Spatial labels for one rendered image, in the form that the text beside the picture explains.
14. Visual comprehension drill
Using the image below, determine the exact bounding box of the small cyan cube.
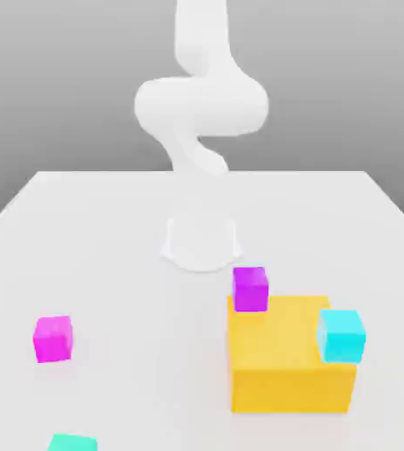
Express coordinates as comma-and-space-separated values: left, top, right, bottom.
316, 308, 367, 365

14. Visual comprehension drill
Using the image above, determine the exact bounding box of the small turquoise cube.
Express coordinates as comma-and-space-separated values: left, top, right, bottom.
47, 433, 99, 451

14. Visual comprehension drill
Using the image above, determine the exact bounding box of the small magenta cube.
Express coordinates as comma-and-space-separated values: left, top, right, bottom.
32, 314, 74, 365

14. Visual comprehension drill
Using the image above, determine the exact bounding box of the large yellow box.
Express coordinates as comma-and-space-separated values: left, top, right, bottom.
226, 294, 358, 414

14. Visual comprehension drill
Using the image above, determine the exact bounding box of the small purple cube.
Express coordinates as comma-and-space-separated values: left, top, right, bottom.
231, 266, 270, 314

